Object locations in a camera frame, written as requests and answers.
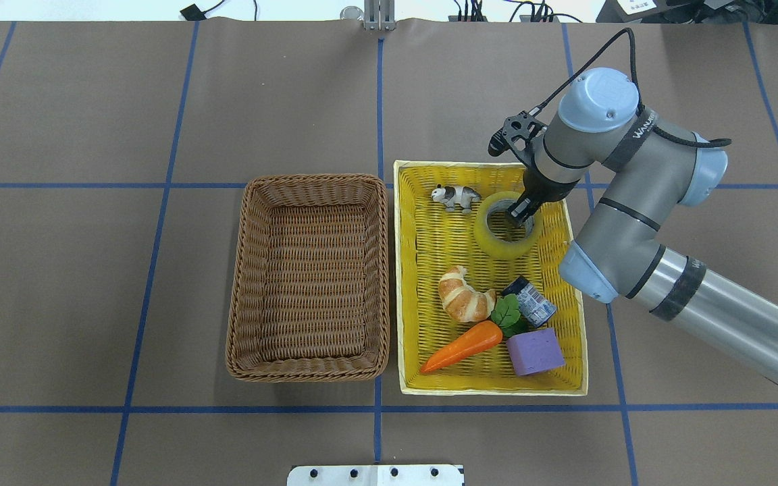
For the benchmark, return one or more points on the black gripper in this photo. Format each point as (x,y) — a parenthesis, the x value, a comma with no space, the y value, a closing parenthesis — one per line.
(536,188)

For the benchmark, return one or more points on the yellow clear tape roll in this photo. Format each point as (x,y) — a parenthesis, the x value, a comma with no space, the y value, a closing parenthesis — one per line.
(505,244)

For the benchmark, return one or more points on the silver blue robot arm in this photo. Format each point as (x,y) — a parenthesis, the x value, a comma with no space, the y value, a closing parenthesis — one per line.
(601,119)

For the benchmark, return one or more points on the yellow woven basket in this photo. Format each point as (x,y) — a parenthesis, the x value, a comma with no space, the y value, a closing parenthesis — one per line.
(430,240)

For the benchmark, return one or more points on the brown wicker basket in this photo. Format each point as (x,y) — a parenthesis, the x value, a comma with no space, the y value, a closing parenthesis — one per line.
(310,294)

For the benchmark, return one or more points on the panda figurine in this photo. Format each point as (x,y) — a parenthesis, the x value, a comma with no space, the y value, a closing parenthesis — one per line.
(456,195)

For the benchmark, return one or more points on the small blue labelled can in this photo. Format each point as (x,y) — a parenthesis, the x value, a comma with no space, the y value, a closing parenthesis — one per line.
(534,306)

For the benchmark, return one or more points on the toy croissant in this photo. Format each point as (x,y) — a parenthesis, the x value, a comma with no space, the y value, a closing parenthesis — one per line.
(460,301)

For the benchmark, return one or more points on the orange toy carrot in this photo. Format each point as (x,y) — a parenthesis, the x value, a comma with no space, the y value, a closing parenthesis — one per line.
(502,324)

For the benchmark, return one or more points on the purple foam cube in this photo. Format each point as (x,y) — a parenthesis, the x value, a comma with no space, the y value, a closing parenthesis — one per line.
(535,351)

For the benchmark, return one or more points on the small black usb device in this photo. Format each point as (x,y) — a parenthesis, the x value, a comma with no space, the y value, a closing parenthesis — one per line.
(192,13)

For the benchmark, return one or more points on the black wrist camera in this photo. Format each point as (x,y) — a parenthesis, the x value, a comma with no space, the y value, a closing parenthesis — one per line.
(517,135)

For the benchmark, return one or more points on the aluminium frame post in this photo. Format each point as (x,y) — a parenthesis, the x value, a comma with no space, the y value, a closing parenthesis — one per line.
(379,15)

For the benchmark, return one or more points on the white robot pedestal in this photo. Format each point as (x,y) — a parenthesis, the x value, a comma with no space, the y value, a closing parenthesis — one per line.
(378,474)

